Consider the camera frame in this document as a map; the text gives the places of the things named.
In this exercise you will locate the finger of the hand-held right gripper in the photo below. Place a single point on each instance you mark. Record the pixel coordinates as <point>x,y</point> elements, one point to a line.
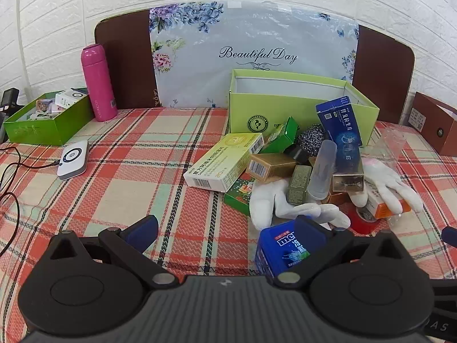
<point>450,235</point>

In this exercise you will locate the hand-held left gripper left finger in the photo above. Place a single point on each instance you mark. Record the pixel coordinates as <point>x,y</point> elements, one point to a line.
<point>142,230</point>

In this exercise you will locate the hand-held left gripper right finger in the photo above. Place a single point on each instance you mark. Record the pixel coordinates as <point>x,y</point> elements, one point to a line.
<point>309,230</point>

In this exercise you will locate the blue gum box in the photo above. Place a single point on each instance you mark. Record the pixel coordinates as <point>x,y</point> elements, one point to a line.
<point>278,253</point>

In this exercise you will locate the small orange-brown box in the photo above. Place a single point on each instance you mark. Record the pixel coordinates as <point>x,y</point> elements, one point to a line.
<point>337,197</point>

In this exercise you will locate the olive glitter box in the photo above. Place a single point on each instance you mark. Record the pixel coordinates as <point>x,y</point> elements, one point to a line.
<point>299,185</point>

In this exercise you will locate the red tape roll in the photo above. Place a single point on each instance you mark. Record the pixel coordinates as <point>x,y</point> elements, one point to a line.
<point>357,225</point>

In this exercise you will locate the white cotton glove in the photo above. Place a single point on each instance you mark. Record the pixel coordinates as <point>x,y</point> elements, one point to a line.
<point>264,200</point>
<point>383,182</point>

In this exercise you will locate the translucent plastic tube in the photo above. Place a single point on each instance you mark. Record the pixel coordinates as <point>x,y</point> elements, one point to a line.
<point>321,175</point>

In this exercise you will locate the orange white medicine box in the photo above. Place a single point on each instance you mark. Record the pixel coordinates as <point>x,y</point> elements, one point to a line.
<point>387,209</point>

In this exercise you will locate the gold box with barcode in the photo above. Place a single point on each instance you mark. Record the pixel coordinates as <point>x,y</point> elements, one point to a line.
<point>275,164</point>

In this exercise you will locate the green red patterned box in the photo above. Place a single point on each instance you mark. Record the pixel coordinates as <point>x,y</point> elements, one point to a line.
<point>239,194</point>

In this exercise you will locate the small black box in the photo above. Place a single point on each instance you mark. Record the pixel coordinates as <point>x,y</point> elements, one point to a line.
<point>296,152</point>

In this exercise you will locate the steel wool scrubber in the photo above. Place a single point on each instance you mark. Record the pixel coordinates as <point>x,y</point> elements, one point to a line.
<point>310,137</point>

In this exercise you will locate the small green box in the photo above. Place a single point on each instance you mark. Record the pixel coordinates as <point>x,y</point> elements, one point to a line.
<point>289,132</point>

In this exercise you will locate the yellow-green medicine box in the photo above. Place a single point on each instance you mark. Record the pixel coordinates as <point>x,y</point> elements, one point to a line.
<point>221,160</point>

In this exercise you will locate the clear plastic cup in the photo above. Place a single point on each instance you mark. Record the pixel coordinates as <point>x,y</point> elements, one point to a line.
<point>391,143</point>

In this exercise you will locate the blue medicine box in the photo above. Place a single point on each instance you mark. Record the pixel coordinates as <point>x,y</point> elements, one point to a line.
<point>339,121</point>

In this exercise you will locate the light green cardboard box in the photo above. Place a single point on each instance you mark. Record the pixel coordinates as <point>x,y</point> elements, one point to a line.
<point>264,114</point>

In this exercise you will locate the plaid tablecloth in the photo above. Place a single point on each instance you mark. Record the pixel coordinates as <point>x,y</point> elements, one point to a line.
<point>125,185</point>

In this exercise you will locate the white portable router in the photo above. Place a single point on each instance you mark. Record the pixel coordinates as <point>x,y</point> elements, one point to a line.
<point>73,160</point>

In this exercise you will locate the brown cardboard box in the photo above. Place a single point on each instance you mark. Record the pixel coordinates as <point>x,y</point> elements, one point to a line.
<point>435,132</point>

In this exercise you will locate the dark green cardboard box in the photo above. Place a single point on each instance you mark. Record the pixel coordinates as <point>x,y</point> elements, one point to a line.
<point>43,128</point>

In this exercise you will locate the white device box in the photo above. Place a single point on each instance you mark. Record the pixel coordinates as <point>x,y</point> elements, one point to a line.
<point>71,97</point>

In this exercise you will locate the pink thermos bottle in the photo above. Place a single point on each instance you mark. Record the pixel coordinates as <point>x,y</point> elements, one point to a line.
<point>98,82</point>

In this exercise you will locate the assorted small trinkets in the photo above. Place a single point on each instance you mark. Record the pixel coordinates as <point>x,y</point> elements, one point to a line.
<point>41,110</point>

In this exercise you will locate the brown wooden board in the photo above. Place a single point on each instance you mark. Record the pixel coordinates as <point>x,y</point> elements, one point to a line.
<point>121,53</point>

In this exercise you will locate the black device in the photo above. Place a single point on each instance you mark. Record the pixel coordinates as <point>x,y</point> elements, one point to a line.
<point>9,98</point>

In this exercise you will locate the floral plastic bag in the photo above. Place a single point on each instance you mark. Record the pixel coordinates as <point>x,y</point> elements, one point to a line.
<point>250,32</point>

